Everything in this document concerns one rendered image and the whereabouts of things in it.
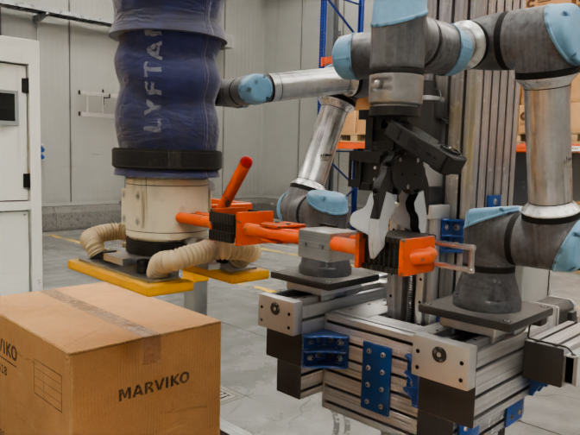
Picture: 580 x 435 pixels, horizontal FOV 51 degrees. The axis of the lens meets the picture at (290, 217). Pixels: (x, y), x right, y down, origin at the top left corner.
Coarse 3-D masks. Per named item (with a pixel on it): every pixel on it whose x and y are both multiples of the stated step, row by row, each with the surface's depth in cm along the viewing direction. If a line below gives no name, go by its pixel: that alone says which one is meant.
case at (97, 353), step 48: (96, 288) 187; (0, 336) 157; (48, 336) 139; (96, 336) 140; (144, 336) 141; (192, 336) 150; (0, 384) 159; (48, 384) 136; (96, 384) 133; (144, 384) 141; (192, 384) 151; (0, 432) 161; (48, 432) 138; (96, 432) 134; (144, 432) 142; (192, 432) 152
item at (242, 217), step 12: (216, 216) 109; (228, 216) 106; (240, 216) 106; (252, 216) 108; (264, 216) 110; (216, 228) 110; (228, 228) 108; (240, 228) 106; (216, 240) 109; (228, 240) 107; (240, 240) 106; (252, 240) 108
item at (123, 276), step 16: (80, 272) 129; (96, 272) 123; (112, 272) 121; (128, 272) 119; (144, 272) 118; (128, 288) 114; (144, 288) 110; (160, 288) 110; (176, 288) 113; (192, 288) 115
